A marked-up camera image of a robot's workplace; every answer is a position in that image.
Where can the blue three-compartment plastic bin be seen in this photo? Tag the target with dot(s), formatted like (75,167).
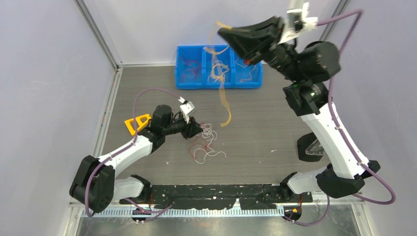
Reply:
(205,67)

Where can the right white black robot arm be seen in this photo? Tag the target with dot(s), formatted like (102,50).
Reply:
(308,97)

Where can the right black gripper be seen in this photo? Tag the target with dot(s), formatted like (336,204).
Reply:
(255,42)

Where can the aluminium front rail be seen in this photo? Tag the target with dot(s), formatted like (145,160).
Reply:
(123,208)

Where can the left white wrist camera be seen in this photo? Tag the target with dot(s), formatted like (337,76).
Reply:
(187,109)

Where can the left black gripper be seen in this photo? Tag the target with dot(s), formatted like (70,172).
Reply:
(191,129)

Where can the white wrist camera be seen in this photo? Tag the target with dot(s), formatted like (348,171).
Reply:
(187,109)
(297,21)

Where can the black triangular stand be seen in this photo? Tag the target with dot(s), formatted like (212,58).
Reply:
(309,148)

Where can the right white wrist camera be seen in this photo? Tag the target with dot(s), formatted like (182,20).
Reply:
(297,21)

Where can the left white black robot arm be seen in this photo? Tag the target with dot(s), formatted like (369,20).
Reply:
(95,184)

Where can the yellow triangular plastic stand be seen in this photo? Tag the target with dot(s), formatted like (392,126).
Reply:
(136,124)

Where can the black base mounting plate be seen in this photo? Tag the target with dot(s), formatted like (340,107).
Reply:
(220,196)

